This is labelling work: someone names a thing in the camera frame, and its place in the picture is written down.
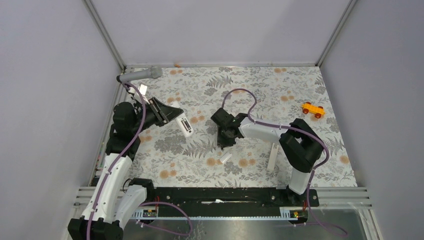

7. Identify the white air conditioner remote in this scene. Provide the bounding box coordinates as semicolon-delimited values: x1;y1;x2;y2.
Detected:
175;112;194;138

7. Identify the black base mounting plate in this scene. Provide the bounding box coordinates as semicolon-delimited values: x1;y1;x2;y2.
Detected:
146;187;320;218

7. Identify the slotted cable duct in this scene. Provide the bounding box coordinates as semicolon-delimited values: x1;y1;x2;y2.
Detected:
129;206;308;221

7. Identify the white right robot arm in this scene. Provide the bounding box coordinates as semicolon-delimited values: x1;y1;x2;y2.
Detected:
210;107;325;206

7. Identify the grey microphone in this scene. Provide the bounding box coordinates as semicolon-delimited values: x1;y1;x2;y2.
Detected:
116;66;163;83

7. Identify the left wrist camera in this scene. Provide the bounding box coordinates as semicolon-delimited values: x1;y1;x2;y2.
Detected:
131;84;149;104

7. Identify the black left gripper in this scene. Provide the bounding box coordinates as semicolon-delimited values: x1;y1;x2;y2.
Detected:
131;96;183;135

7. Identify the yellow toy car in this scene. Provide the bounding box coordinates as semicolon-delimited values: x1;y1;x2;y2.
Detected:
301;102;326;119

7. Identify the white battery cover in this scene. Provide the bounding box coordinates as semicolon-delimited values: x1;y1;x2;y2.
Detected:
220;152;232;164

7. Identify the long white rectangular remote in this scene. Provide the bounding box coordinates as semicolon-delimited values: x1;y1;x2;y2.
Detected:
266;143;279;172

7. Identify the floral patterned table mat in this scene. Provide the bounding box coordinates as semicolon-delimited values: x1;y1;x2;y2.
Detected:
125;66;357;188

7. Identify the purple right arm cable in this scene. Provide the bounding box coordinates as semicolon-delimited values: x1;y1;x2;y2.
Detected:
221;88;349;237

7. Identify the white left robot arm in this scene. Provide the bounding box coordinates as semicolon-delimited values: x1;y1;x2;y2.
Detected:
67;97;184;240

